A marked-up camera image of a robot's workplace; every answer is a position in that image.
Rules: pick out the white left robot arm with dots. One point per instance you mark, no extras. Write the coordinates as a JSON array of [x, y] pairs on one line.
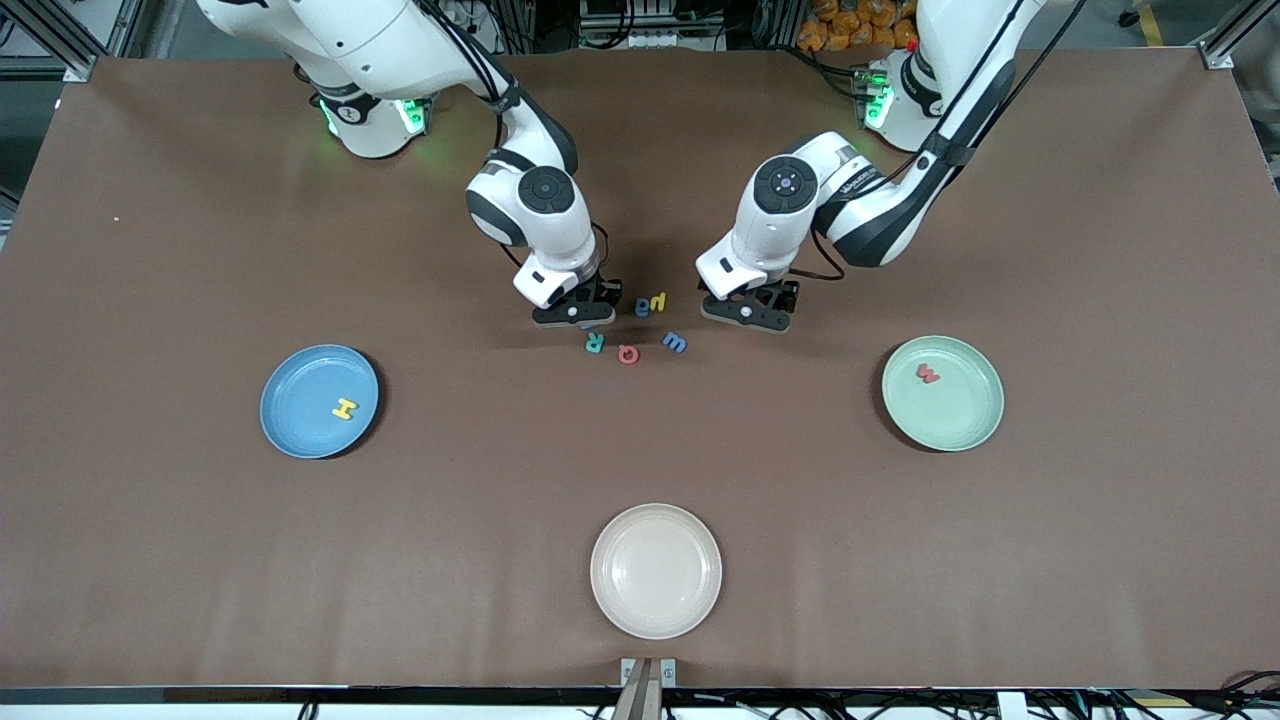
[[770, 245]]

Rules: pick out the grey metal rack device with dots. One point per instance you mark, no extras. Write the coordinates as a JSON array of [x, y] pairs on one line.
[[650, 20]]

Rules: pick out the table cover mat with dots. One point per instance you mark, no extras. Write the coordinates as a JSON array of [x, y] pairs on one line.
[[640, 450]]

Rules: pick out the white paper tag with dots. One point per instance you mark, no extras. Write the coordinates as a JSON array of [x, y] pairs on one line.
[[1012, 706]]

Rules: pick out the aluminium frame post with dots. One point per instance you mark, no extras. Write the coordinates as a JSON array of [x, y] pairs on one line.
[[60, 45], [1225, 50]]

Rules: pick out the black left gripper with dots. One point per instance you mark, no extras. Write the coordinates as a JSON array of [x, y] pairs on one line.
[[783, 293]]

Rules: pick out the blue foam lowercase m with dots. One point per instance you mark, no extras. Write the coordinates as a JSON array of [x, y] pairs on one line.
[[675, 343]]

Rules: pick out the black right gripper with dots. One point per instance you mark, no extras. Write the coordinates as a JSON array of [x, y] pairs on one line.
[[604, 291]]

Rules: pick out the orange bagged items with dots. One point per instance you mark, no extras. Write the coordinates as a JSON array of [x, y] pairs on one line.
[[850, 25]]

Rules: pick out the red foam letter w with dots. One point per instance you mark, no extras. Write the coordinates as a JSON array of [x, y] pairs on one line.
[[928, 373]]

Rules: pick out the green foam letter R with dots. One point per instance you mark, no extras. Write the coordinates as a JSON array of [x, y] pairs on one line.
[[594, 343]]

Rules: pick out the green plate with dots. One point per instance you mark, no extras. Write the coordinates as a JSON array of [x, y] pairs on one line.
[[960, 420]]

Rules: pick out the blue plate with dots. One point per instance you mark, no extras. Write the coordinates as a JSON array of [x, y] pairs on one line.
[[300, 420]]

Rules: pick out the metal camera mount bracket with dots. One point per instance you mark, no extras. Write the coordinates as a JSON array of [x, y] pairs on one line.
[[648, 690]]

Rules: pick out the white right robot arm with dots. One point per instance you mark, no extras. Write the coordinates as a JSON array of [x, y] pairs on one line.
[[380, 40]]

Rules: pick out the beige plate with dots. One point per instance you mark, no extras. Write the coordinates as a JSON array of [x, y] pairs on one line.
[[655, 570]]

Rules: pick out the yellow foam letter H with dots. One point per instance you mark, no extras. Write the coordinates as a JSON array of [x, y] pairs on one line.
[[344, 408]]

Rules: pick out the pink foam letter Q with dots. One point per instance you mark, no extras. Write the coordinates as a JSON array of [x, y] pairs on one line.
[[622, 356]]

